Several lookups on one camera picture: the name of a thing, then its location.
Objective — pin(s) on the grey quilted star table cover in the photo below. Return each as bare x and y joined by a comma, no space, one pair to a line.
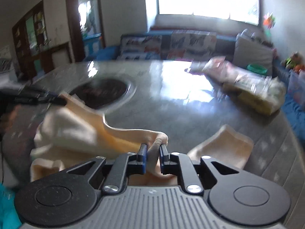
189,109

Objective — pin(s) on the blue sofa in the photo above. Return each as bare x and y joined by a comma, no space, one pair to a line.
225,45

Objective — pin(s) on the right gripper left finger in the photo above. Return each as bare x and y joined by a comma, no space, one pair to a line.
124,165

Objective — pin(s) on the yellow folded garment in bag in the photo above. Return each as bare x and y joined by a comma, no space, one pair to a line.
264,94

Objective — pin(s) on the left butterfly cushion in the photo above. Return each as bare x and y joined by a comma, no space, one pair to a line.
140,47

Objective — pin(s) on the green bowl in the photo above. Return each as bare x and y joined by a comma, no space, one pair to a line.
257,69

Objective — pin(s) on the clear plastic storage box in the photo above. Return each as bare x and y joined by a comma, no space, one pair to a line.
296,87

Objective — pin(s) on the butterfly cushion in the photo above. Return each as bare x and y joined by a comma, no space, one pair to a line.
140,47
192,45

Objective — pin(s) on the dark wooden console table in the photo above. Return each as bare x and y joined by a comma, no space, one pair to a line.
47,60

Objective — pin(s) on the blue bed sheet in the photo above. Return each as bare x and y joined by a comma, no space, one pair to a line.
294,114

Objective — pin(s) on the grey pillow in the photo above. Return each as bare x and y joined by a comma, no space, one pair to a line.
249,51

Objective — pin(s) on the right butterfly cushion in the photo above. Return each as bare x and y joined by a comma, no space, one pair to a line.
192,45

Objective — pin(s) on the black round induction cooktop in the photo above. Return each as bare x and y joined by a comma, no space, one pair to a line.
101,92

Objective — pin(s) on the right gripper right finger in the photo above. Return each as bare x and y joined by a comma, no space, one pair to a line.
181,166

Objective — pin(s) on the dark wooden display cabinet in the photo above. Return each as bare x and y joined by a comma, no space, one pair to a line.
30,36

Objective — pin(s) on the teddy bear toy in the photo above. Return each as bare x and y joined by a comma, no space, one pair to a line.
295,62

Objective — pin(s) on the pink garment in bag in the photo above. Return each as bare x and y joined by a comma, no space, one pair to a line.
217,68

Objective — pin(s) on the colourful pinwheel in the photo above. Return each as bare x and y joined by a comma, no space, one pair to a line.
269,20

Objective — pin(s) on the blue white small cabinet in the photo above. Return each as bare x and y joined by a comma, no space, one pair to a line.
92,44

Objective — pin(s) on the cream knit garment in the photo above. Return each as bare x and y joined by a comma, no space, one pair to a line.
74,133

